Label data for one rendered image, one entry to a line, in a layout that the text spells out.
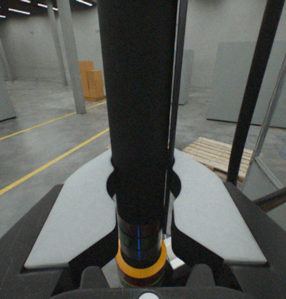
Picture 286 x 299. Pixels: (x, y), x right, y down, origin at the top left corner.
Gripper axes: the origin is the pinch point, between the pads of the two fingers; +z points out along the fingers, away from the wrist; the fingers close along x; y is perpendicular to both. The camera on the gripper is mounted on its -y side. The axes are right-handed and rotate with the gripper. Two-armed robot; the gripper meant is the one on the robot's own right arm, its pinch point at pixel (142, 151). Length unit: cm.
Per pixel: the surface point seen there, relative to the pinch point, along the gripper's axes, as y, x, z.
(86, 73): 55, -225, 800
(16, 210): 165, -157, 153
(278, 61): 3, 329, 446
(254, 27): -139, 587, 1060
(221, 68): 21, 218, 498
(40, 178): 165, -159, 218
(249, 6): -227, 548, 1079
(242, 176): 151, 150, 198
